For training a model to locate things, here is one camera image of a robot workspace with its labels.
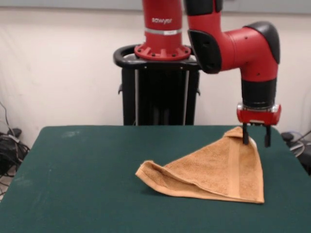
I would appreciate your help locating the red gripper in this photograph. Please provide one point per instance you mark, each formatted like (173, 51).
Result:
(258, 116)

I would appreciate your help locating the orange-brown towel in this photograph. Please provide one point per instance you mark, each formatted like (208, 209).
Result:
(218, 170)

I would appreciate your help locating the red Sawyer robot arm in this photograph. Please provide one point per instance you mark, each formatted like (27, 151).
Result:
(238, 51)

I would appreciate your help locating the small black power brick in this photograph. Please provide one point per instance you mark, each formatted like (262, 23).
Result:
(287, 136)
(14, 132)

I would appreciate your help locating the dark green table cloth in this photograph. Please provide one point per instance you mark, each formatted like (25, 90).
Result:
(73, 182)

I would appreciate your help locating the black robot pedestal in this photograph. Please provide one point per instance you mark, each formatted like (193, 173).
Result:
(158, 97)

